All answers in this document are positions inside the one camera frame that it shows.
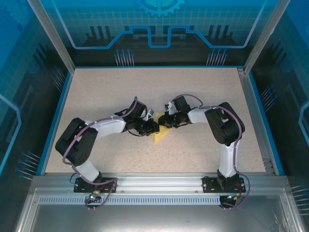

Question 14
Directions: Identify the aluminium side rail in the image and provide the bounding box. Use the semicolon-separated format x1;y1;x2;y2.
237;67;276;175

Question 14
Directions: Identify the aluminium frame rail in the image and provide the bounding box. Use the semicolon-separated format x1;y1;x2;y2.
31;174;290;194

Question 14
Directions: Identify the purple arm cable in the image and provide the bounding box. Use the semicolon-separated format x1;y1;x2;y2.
62;96;138;211
173;93;251;211

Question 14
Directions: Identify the yellow cloth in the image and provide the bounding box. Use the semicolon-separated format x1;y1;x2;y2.
152;112;173;144

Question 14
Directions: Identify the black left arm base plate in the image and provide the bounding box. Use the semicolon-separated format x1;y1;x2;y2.
73;176;118;194

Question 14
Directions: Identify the slotted aluminium cable duct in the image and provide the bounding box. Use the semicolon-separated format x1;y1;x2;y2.
38;196;222;205

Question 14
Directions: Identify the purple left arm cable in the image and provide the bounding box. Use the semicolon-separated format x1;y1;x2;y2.
62;96;138;211

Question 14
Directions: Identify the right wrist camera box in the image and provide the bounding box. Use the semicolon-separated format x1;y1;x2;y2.
163;101;175;115

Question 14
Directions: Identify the grey metal tray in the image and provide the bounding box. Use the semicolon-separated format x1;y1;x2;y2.
14;188;300;232

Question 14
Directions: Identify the aluminium corner post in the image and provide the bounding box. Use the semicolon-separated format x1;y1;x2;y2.
243;0;290;74
26;0;76;73

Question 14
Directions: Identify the blue table edge strip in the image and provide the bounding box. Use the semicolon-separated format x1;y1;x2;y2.
245;72;286;176
35;70;75;176

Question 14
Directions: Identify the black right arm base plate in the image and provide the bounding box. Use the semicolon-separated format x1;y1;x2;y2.
202;175;247;194

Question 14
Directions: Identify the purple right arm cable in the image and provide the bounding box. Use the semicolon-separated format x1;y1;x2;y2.
173;93;251;211

